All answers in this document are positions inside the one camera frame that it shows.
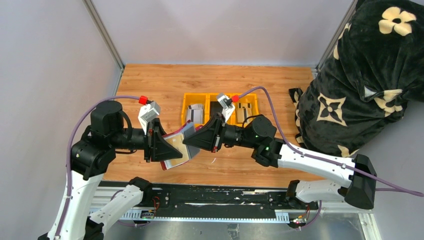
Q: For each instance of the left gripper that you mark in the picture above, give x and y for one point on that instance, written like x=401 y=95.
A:
x=156 y=144

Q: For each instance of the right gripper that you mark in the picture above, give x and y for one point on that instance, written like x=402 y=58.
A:
x=210 y=137

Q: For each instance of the tan logo card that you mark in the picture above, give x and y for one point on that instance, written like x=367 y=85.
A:
x=176 y=141

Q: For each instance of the red leather card holder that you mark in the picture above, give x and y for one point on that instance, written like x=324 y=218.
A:
x=187 y=129

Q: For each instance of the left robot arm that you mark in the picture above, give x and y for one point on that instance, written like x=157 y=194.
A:
x=88 y=159

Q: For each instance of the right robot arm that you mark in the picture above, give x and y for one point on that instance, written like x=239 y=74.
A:
x=352 y=180

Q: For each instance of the white cards stack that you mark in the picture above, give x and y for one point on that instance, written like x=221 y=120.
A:
x=195 y=113

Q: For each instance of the black cards stack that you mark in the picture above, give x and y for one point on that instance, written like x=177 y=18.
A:
x=215 y=107

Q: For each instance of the tan cards stack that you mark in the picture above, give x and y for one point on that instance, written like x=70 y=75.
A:
x=243 y=111

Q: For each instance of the left yellow bin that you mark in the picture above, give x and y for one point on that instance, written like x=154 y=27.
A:
x=193 y=98

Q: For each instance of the black floral blanket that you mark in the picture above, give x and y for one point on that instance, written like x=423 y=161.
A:
x=375 y=69

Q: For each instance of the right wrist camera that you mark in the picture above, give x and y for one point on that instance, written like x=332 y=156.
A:
x=227 y=104

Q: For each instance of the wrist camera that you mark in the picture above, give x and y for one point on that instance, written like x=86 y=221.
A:
x=147 y=113
x=227 y=104

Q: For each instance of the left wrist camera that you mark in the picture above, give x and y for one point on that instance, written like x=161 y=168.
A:
x=147 y=113

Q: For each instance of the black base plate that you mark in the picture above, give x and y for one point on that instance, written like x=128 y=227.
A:
x=221 y=202

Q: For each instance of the aluminium frame rail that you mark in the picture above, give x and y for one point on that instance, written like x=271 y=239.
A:
x=93 y=209

